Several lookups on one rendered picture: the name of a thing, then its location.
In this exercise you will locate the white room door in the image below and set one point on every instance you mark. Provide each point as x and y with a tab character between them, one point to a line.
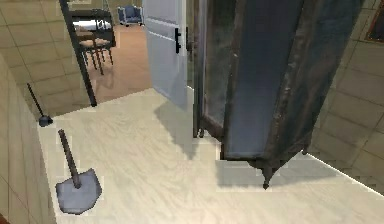
166	60

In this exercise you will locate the dark wooden glass-door cabinet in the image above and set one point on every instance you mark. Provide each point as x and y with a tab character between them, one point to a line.
266	83

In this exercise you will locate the blue armchair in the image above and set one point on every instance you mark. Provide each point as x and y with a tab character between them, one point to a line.
130	15

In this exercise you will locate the dark wooden chair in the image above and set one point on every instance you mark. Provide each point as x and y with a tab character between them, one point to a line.
96	46

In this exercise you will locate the black dining table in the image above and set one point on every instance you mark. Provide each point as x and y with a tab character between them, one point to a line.
93	20

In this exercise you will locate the small black plunger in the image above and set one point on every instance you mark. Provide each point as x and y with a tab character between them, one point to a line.
45	120

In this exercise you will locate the black door frame post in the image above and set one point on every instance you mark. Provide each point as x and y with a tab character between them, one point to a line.
80	56

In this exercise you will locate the framed wall picture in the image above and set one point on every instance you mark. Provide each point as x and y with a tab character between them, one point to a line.
378	23

